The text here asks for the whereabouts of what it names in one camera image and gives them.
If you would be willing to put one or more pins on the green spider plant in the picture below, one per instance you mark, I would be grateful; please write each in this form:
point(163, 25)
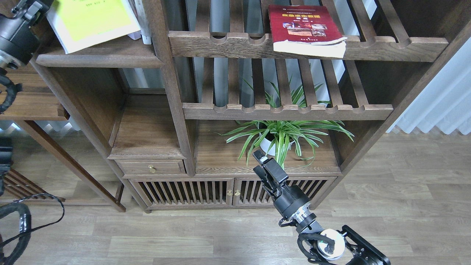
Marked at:
point(305, 134)

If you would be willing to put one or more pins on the brass drawer knob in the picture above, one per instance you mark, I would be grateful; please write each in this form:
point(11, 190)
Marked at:
point(152, 169)

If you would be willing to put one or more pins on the red paperback book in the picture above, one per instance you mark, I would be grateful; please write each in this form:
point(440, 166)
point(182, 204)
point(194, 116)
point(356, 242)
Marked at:
point(305, 30)

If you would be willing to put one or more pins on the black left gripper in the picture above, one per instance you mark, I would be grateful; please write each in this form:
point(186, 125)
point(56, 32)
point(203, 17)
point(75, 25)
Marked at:
point(17, 41)

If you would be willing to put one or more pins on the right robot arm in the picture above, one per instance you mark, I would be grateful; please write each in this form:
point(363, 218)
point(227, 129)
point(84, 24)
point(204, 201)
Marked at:
point(319, 245)

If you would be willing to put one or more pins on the wooden side furniture left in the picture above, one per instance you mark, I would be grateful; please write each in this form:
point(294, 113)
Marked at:
point(37, 103)

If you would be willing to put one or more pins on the white plant pot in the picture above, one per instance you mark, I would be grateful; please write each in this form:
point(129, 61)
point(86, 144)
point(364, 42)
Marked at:
point(276, 146)

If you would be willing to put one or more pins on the white pleated curtain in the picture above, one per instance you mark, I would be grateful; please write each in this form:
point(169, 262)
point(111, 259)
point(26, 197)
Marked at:
point(445, 103)

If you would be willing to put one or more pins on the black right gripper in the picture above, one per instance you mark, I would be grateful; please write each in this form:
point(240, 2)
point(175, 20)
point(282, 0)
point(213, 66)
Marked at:
point(290, 201)

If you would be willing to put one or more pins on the yellow green book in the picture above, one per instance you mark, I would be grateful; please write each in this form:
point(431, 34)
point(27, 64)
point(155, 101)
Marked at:
point(79, 24)

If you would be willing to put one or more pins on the upright white book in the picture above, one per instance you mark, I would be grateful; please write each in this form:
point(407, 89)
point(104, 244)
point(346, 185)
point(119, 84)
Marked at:
point(145, 32)

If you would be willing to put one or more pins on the dark wooden bookshelf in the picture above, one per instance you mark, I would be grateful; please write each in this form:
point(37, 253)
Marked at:
point(212, 63)

